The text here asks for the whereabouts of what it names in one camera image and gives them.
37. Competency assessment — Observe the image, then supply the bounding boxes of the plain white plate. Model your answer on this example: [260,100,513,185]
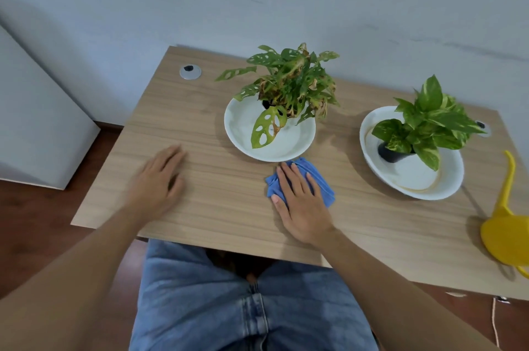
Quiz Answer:
[224,95,317,164]

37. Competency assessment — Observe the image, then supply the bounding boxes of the person's right hand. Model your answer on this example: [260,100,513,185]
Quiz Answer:
[271,161,336,245]

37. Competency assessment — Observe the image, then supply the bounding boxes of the blue microfibre cloth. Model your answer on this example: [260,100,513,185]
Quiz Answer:
[264,156,336,209]

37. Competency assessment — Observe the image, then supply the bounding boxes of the yellow plastic watering can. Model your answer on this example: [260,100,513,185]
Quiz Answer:
[480,150,529,280]

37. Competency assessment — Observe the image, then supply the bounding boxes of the wooden table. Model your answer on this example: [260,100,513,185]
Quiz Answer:
[70,45,529,302]

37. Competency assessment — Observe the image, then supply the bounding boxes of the person's left forearm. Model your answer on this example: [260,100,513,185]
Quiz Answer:
[0,205,145,351]

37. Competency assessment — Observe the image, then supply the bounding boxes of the pothos plant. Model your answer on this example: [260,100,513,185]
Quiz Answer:
[371,75,487,172]

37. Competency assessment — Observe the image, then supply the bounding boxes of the person's left hand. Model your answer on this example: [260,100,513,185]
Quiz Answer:
[123,145,187,221]

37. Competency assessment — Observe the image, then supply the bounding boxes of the white cabinet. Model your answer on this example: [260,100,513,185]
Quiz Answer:
[0,23,101,191]

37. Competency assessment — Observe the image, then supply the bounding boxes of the white power cable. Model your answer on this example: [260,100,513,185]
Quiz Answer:
[490,296,501,349]

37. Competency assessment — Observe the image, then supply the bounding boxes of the monstera plant with holed leaves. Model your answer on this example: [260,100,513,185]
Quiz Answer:
[214,43,341,150]

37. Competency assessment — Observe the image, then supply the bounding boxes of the blue denim jeans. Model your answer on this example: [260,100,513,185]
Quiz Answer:
[128,239,379,351]

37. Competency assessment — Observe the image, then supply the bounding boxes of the person's right forearm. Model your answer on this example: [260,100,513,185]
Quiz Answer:
[316,229,503,351]

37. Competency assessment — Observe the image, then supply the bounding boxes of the white plate with brown ring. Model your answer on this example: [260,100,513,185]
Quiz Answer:
[359,106,465,202]

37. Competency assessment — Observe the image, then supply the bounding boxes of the grey cable grommet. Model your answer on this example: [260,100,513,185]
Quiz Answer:
[179,64,203,81]
[474,119,493,139]

